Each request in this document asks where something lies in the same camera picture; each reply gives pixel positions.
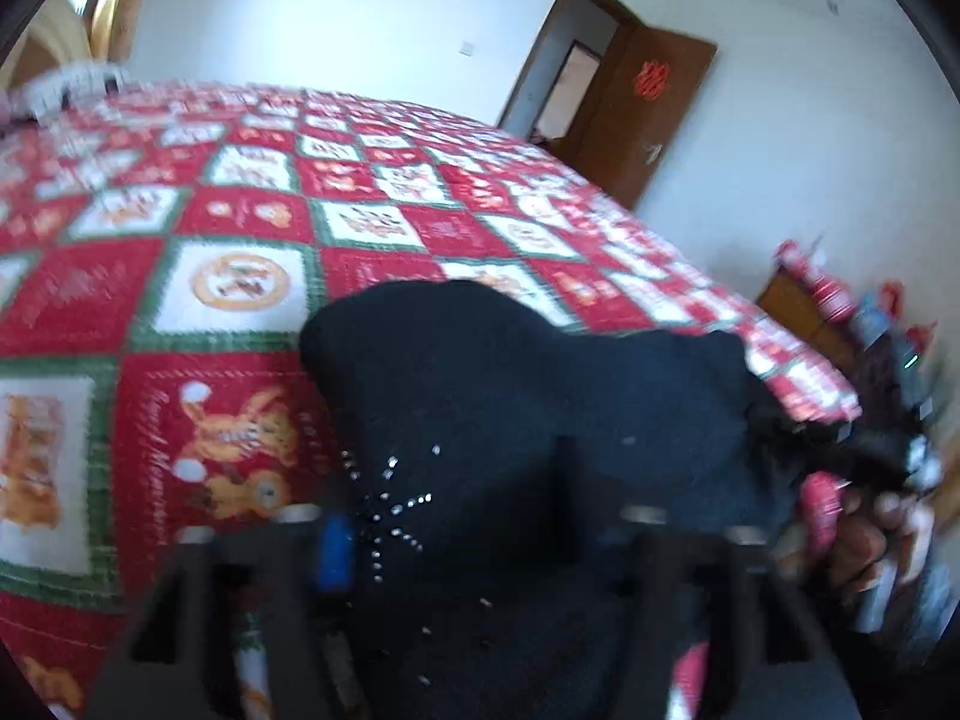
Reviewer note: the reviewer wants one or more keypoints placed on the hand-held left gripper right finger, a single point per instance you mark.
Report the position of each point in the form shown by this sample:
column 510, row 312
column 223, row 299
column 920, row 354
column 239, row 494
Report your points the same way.
column 566, row 510

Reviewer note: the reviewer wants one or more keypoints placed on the brown wooden door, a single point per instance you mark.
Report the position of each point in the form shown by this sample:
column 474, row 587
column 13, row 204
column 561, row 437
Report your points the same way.
column 637, row 135

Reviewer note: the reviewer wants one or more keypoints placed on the red checkered printed blanket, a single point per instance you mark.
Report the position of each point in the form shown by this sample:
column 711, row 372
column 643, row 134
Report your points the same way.
column 225, row 217

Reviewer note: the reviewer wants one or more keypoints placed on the red door decoration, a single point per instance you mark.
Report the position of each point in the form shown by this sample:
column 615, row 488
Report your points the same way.
column 651, row 79

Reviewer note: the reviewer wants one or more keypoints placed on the red patterned package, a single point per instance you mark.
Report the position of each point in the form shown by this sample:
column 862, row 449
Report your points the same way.
column 821, row 281

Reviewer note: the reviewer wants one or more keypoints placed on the person's right hand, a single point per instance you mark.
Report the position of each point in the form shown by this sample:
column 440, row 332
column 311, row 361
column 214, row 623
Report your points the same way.
column 877, row 547

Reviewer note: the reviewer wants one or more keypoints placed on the wooden cabinet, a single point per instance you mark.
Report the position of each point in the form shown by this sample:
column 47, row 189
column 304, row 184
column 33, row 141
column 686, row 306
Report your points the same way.
column 802, row 315

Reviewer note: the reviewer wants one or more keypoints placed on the brown door frame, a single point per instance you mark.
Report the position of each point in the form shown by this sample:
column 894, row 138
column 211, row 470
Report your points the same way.
column 559, row 7

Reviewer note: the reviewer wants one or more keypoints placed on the cream and brown headboard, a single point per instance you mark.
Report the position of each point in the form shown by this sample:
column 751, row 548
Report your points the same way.
column 52, row 30

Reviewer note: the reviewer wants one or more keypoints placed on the white patterned pillow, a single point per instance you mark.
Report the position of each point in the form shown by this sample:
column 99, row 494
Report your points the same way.
column 71, row 86

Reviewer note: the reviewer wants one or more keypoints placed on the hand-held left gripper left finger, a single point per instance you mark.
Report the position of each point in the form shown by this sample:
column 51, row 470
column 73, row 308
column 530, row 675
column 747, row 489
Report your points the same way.
column 334, row 551

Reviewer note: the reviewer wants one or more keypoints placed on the golden patterned curtain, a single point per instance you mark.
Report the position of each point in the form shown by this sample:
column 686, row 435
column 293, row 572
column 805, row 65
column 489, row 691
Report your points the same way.
column 120, row 0

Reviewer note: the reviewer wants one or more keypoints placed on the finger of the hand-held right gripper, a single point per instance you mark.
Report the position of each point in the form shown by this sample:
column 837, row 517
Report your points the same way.
column 802, row 439

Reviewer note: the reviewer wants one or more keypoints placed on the black pants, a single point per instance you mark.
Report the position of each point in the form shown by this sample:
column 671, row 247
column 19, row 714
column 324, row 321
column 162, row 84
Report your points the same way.
column 487, row 390

